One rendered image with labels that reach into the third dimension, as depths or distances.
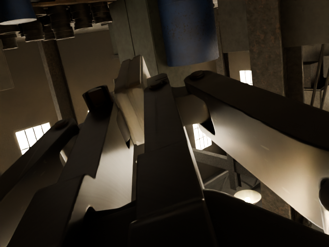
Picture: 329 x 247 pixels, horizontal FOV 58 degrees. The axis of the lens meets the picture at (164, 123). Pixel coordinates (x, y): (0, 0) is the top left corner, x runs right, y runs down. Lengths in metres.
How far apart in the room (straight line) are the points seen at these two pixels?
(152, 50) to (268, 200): 1.76
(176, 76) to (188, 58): 0.30
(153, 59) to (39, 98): 7.53
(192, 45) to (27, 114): 7.86
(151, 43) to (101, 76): 8.11
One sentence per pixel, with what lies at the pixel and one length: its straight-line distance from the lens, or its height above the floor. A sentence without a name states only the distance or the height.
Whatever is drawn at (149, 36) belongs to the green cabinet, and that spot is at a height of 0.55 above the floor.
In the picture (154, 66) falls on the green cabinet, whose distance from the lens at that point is 2.99.
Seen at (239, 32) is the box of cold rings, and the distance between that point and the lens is 2.80.
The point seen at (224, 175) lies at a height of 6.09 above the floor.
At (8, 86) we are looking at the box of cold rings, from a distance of 2.14.
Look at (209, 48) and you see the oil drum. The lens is 2.97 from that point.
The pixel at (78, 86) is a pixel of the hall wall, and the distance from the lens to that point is 10.63.
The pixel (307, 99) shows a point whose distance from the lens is 4.88.
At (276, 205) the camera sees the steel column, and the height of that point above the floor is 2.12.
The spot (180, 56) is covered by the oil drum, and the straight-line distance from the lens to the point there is 2.92.
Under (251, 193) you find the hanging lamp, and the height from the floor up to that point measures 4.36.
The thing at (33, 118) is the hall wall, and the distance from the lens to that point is 10.21.
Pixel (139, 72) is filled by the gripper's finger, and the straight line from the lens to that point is 0.15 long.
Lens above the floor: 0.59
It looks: 16 degrees up
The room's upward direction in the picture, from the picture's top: 170 degrees clockwise
